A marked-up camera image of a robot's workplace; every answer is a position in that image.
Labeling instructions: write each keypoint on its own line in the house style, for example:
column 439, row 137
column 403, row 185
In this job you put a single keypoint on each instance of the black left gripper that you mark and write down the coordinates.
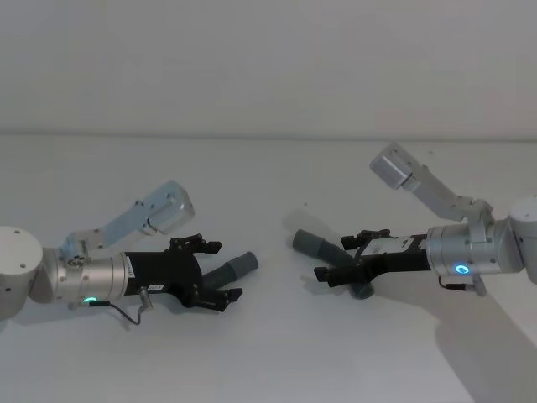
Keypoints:
column 163, row 273

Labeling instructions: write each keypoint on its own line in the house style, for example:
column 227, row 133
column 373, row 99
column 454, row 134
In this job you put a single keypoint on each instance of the white table cloth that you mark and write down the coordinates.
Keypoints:
column 268, row 352

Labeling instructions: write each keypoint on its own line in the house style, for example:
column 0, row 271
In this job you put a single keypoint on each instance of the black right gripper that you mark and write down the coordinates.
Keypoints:
column 398, row 257

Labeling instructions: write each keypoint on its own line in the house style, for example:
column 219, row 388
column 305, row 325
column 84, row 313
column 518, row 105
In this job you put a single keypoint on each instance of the grey plastic tube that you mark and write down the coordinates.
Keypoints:
column 233, row 272
column 319, row 247

